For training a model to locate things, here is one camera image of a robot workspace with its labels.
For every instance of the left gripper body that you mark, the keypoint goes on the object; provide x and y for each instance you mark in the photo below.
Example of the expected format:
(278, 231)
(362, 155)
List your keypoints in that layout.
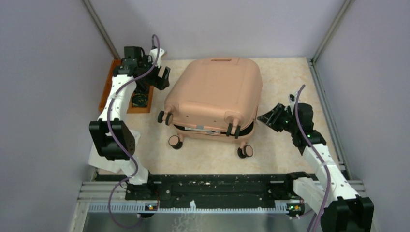
(152, 78)

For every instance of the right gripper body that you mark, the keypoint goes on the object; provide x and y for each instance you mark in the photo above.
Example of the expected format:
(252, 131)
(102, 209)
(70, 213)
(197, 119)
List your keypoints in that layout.
(285, 122)

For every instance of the pink suitcase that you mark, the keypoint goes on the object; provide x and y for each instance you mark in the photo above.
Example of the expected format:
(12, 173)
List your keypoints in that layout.
(215, 99)

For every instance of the white cloth under left arm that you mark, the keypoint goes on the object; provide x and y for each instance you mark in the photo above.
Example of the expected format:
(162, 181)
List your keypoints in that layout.
(103, 163)

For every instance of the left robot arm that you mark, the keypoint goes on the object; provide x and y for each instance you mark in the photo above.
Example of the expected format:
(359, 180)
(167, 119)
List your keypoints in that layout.
(114, 143)

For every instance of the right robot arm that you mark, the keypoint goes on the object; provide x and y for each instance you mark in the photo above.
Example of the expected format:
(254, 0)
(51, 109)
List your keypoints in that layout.
(326, 173)

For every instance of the rolled yellow green tie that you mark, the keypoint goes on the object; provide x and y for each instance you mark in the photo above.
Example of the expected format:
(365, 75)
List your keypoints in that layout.
(139, 100)

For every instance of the wooden compartment tray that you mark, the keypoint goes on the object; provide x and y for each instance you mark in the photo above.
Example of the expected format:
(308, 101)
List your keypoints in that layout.
(107, 89)

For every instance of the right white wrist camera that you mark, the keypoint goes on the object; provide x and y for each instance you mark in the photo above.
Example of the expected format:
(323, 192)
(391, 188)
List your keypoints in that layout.
(292, 98)

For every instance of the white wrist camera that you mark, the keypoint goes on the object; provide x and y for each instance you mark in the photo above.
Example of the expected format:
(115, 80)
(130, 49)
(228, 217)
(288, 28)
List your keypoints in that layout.
(292, 98)
(155, 55)

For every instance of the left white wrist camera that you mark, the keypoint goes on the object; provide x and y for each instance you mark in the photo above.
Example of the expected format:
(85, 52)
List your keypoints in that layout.
(155, 55)

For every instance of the aluminium rail frame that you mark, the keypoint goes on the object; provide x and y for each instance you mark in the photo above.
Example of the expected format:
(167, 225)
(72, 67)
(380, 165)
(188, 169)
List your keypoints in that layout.
(107, 194)

